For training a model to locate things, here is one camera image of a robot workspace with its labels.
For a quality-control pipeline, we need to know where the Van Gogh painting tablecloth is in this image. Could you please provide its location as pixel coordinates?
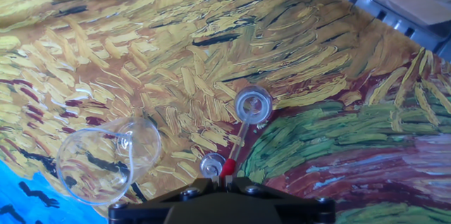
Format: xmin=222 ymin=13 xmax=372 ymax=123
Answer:
xmin=0 ymin=0 xmax=451 ymax=224

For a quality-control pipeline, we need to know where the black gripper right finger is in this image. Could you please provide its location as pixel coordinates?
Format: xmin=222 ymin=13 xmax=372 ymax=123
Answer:
xmin=225 ymin=175 xmax=335 ymax=224

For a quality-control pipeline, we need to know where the clear glass beaker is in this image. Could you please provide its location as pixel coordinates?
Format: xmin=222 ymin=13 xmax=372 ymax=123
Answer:
xmin=56 ymin=116 xmax=163 ymax=207

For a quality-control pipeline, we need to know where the clear glass bottle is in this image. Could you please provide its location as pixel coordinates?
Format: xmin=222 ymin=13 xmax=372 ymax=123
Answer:
xmin=233 ymin=85 xmax=273 ymax=125

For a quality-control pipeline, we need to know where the small clear glass vial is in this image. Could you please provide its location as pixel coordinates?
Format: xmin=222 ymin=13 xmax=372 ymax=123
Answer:
xmin=199 ymin=151 xmax=227 ymax=180

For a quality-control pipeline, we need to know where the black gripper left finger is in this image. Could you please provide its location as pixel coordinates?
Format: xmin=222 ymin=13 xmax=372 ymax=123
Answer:
xmin=108 ymin=176 xmax=223 ymax=224

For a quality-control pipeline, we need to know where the red bulb glass dropper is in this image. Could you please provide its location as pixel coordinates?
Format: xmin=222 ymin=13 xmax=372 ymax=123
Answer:
xmin=219 ymin=99 xmax=258 ymax=180

